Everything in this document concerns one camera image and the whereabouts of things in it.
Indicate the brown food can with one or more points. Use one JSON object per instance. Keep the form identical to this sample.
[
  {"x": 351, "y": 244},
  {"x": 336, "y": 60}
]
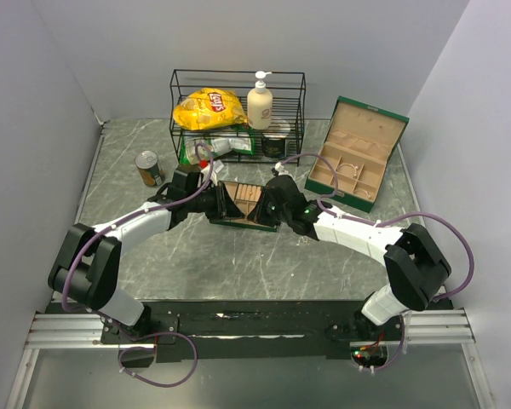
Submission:
[{"x": 149, "y": 168}]

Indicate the green white snack bag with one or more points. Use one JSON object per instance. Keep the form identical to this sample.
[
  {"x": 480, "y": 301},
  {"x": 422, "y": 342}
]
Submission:
[{"x": 201, "y": 145}]

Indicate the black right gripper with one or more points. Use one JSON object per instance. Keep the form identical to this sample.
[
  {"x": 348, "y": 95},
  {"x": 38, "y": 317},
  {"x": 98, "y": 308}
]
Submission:
[{"x": 259, "y": 213}]

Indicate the black wire shelf rack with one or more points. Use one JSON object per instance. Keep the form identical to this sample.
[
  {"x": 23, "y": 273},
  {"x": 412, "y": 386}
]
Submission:
[{"x": 288, "y": 89}]

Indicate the silver pearl bangle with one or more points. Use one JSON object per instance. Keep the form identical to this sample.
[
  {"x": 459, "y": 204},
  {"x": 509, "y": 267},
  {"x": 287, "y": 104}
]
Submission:
[
  {"x": 370, "y": 195},
  {"x": 342, "y": 169}
]

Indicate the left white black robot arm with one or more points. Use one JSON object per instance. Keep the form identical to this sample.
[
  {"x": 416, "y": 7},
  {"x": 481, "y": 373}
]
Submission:
[{"x": 87, "y": 265}]

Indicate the cream lotion pump bottle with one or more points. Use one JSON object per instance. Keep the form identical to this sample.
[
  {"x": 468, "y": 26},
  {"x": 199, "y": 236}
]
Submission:
[{"x": 259, "y": 103}]

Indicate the green jewelry tray insert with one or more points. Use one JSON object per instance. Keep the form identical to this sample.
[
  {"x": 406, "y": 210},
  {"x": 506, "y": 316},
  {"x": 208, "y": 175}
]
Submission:
[{"x": 245, "y": 197}]

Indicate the silver chain jewelry pile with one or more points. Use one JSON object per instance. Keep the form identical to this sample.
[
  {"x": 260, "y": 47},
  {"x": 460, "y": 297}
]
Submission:
[{"x": 303, "y": 241}]

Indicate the yellow chips bag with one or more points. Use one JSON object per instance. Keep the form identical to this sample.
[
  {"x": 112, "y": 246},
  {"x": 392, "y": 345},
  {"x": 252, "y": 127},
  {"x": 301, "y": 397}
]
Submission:
[{"x": 209, "y": 108}]

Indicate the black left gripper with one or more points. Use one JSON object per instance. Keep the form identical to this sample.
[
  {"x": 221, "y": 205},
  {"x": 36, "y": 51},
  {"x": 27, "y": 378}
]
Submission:
[{"x": 223, "y": 204}]

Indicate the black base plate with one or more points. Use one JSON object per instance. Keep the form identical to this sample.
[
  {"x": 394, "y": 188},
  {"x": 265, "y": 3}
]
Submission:
[{"x": 213, "y": 330}]

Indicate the green jewelry box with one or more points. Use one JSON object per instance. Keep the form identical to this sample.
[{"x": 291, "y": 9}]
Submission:
[{"x": 361, "y": 134}]

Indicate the dark tin can with lid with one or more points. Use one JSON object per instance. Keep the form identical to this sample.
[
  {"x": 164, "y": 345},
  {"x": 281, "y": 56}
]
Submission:
[{"x": 274, "y": 139}]

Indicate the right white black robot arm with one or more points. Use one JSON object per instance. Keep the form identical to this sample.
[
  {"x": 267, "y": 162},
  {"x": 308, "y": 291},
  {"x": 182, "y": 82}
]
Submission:
[{"x": 415, "y": 266}]

